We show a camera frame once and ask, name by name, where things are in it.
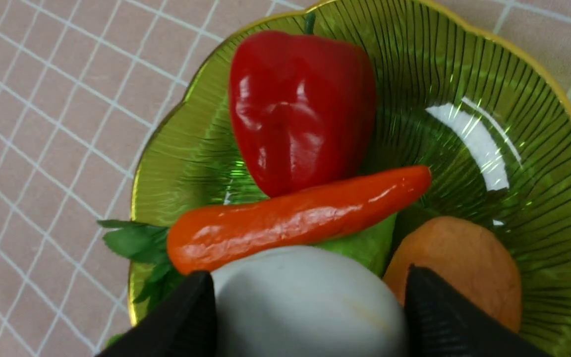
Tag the orange carrot with leaves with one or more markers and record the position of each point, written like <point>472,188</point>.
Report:
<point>209,237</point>

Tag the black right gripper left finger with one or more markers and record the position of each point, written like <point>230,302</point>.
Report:
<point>183,325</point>

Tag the red bell pepper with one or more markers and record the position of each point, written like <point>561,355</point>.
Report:
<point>302,108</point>

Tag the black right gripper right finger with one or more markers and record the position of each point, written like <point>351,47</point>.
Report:
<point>443,323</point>

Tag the pink checkered tablecloth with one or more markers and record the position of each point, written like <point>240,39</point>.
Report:
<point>110,108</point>

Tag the white radish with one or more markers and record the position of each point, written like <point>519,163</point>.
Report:
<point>304,301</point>

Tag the green glass bowl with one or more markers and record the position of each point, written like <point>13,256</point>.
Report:
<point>364,178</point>

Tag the light green vegetable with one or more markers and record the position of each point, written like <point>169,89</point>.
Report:
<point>371,247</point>

